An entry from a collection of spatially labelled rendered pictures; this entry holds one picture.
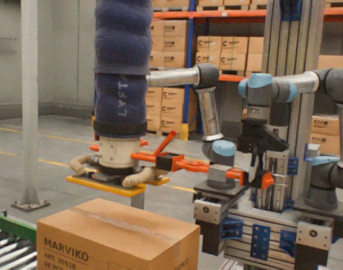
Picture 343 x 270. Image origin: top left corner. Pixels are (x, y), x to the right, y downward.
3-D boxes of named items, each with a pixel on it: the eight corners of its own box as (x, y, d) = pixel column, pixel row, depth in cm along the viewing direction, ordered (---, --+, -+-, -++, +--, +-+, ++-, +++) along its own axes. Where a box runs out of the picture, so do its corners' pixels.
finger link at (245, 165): (237, 179, 132) (243, 153, 134) (253, 183, 129) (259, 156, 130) (234, 178, 129) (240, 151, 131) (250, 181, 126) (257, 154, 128)
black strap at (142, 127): (81, 129, 158) (81, 119, 157) (117, 124, 177) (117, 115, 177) (124, 136, 146) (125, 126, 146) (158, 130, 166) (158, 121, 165)
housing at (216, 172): (206, 179, 139) (207, 166, 138) (214, 175, 145) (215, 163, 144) (225, 182, 135) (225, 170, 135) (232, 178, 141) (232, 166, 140)
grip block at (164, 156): (153, 169, 149) (154, 154, 148) (166, 165, 157) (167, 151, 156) (172, 173, 145) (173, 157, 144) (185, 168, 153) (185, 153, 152)
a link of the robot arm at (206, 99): (210, 166, 207) (194, 64, 195) (201, 160, 221) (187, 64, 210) (231, 161, 209) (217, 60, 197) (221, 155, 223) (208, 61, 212)
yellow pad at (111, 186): (65, 181, 161) (65, 169, 161) (81, 176, 170) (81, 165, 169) (129, 198, 144) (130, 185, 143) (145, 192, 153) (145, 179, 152)
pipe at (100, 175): (68, 171, 163) (68, 158, 162) (107, 162, 184) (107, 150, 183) (133, 188, 145) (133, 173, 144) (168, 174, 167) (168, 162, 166)
